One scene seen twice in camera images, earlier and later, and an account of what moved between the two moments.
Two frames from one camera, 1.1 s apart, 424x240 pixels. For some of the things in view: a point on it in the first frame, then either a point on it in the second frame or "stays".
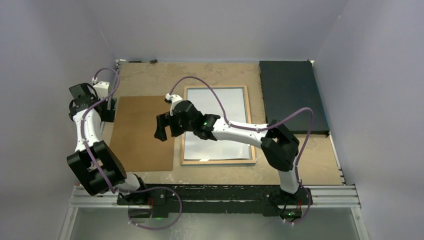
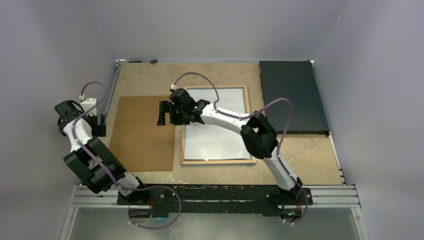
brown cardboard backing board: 132,134 stays
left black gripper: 108,115 → 98,130
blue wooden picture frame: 184,162 stays
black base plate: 184,199 stays
